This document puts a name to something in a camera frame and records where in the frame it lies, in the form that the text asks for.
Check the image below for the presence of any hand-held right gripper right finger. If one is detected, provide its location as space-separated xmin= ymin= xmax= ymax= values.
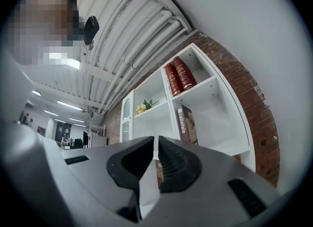
xmin=157 ymin=135 xmax=203 ymax=194

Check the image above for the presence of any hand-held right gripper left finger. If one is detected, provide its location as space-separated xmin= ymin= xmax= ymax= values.
xmin=107 ymin=136 xmax=155 ymax=190

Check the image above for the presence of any brown book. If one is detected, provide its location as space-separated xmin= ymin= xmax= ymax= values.
xmin=176 ymin=104 xmax=199 ymax=146

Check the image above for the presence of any white shelf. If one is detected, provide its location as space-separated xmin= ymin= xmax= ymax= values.
xmin=119 ymin=42 xmax=257 ymax=219

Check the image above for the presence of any short red gold-print book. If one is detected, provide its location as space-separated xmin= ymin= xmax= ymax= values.
xmin=164 ymin=63 xmax=184 ymax=97

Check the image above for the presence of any tall red gold-print book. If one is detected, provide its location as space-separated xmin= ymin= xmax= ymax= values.
xmin=172 ymin=56 xmax=198 ymax=91

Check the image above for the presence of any white low cabinet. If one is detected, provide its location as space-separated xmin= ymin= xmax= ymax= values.
xmin=90 ymin=136 xmax=108 ymax=148

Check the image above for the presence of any white metal rack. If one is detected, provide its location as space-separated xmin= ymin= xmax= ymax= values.
xmin=88 ymin=123 xmax=106 ymax=137

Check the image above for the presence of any pale artificial flower bunch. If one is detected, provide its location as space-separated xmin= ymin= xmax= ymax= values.
xmin=135 ymin=99 xmax=159 ymax=115

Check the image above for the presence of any row of ceiling tube lights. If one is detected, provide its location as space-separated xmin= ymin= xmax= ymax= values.
xmin=32 ymin=90 xmax=87 ymax=128

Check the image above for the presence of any white ceiling pipe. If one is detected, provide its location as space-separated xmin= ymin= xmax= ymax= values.
xmin=105 ymin=17 xmax=184 ymax=112
xmin=99 ymin=9 xmax=173 ymax=111

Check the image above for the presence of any bright ceiling light panel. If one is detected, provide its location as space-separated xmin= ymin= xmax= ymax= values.
xmin=48 ymin=52 xmax=81 ymax=69

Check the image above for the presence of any person's white shirt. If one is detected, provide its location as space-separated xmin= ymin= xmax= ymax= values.
xmin=2 ymin=49 xmax=37 ymax=124

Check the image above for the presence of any person's head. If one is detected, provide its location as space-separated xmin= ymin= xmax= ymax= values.
xmin=7 ymin=0 xmax=81 ymax=66

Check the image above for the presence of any dark wall board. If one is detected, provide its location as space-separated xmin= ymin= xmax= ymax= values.
xmin=55 ymin=120 xmax=72 ymax=141

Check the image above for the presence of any black head-worn camera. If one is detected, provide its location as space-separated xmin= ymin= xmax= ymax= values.
xmin=84 ymin=15 xmax=100 ymax=47

